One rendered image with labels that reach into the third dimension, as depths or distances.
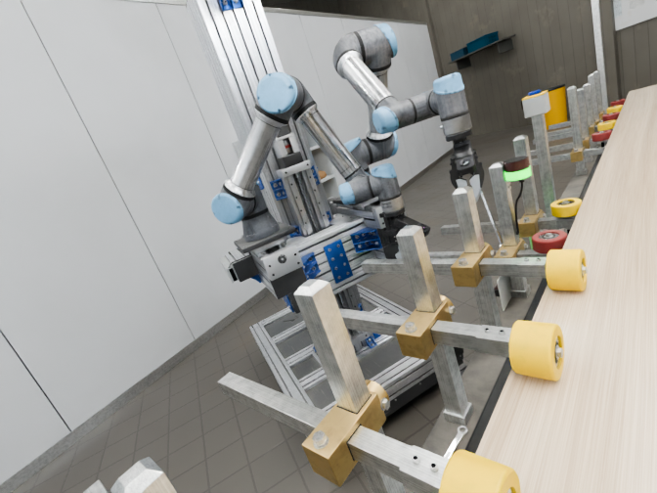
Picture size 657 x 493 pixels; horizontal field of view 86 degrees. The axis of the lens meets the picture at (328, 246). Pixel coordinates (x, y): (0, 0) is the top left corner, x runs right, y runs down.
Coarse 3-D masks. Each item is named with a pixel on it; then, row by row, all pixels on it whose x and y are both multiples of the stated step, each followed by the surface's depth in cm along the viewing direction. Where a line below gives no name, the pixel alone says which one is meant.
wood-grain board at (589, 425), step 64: (640, 128) 160; (640, 192) 99; (640, 256) 72; (576, 320) 61; (640, 320) 56; (512, 384) 53; (576, 384) 49; (640, 384) 46; (512, 448) 44; (576, 448) 42; (640, 448) 39
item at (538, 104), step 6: (546, 90) 126; (528, 96) 127; (534, 96) 124; (540, 96) 123; (546, 96) 124; (522, 102) 127; (528, 102) 126; (534, 102) 125; (540, 102) 124; (546, 102) 124; (528, 108) 126; (534, 108) 125; (540, 108) 124; (546, 108) 124; (528, 114) 127; (534, 114) 126
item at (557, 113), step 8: (552, 88) 673; (560, 88) 672; (552, 96) 678; (560, 96) 676; (552, 104) 684; (560, 104) 681; (552, 112) 690; (560, 112) 687; (552, 120) 696; (560, 120) 692
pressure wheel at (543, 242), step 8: (544, 232) 94; (552, 232) 93; (560, 232) 91; (536, 240) 92; (544, 240) 90; (552, 240) 89; (560, 240) 88; (536, 248) 92; (544, 248) 90; (552, 248) 89; (560, 248) 89
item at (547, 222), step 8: (456, 224) 136; (480, 224) 128; (488, 224) 125; (496, 224) 123; (544, 224) 114; (552, 224) 112; (560, 224) 110; (568, 224) 109; (448, 232) 136; (456, 232) 134; (488, 232) 126
